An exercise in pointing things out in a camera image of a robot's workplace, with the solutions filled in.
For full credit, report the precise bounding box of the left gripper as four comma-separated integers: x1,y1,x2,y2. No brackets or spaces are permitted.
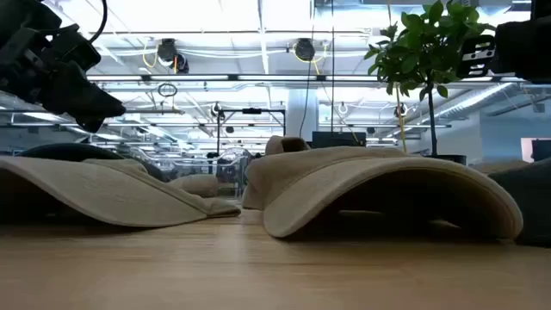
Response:
0,29,127,133

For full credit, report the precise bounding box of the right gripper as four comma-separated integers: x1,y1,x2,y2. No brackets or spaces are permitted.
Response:
456,0,551,84

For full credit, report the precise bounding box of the dark grey baseball cap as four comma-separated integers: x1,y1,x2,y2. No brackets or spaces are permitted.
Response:
488,157,551,247

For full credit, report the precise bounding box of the green leafy potted tree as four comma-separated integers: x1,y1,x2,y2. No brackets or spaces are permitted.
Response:
363,0,498,157

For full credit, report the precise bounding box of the black plant pot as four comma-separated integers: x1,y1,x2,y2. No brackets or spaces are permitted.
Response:
424,153,468,167

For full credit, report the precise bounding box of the clear plastic bin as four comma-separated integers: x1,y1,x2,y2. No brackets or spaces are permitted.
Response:
171,147,256,200

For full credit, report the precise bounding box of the dark computer monitor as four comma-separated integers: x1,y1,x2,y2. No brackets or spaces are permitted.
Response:
312,131,368,149

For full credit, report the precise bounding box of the silver ventilation duct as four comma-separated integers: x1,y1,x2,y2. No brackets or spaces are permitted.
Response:
430,81,517,126

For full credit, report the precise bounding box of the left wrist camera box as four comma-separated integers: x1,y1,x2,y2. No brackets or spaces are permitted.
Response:
51,24,102,72

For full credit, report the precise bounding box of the yellow hanging cable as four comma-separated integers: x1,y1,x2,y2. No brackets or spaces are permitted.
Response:
394,84,408,154

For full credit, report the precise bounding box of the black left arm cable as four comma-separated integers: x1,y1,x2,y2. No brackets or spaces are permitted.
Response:
88,0,108,44

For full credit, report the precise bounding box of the black ceiling cable reel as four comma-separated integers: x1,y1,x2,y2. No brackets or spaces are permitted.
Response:
294,37,317,62
156,37,190,74

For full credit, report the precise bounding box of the dark wall monitor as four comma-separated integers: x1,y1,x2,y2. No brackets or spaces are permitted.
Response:
531,139,551,163

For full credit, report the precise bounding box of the black hanging cable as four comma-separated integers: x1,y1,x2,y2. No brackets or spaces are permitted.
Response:
330,0,336,109

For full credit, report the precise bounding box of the black overhead gantry frame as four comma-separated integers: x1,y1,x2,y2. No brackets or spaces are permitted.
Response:
216,107,288,157

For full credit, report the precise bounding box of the long ceiling light rail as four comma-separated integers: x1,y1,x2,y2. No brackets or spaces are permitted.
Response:
85,73,551,84

